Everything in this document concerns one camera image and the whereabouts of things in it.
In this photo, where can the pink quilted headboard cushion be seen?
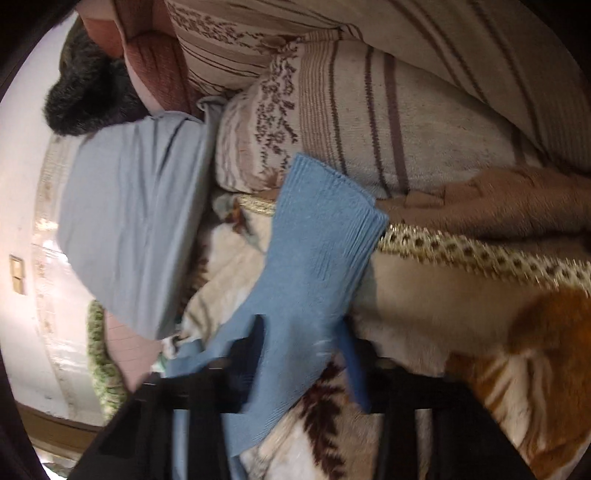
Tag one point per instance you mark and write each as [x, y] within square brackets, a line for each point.
[132, 354]

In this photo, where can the dark fur trimmed coat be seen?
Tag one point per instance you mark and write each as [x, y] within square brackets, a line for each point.
[93, 91]

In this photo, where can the green checkered pillow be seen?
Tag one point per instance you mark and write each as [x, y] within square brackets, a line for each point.
[107, 381]

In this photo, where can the beige wall switch panel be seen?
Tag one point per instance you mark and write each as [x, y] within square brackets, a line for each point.
[17, 274]

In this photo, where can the grey blue pillow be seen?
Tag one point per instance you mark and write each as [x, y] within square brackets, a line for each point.
[130, 211]

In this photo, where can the pink quilted sofa back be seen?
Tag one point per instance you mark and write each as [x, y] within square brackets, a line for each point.
[142, 35]

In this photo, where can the striped floral folded quilt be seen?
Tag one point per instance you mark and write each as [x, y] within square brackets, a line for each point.
[399, 95]

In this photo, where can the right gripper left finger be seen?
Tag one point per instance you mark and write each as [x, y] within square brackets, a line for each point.
[184, 412]

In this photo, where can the blue knit sweater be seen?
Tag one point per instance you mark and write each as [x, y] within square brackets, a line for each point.
[324, 231]

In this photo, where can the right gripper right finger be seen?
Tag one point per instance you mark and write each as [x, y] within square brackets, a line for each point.
[463, 439]

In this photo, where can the leaf pattern beige blanket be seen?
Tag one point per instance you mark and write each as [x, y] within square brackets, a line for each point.
[487, 280]

